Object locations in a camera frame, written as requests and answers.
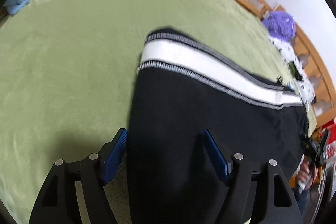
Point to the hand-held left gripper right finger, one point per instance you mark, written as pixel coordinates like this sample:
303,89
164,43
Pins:
216,158

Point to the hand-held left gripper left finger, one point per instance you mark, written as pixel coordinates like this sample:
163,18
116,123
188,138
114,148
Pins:
115,158

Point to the black pants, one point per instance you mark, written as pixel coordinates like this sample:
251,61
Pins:
197,108

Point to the person's right hand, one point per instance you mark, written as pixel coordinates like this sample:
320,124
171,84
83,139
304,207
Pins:
304,174

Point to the white floral pillow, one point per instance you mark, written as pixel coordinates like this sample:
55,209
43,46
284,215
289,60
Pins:
302,74

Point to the green fleece blanket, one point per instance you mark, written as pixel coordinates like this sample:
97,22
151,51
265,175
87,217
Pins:
65,56

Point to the purple plush toy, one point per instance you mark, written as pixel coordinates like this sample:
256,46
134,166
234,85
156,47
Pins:
281,26

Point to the wooden bed frame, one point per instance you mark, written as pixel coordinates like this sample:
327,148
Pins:
312,56

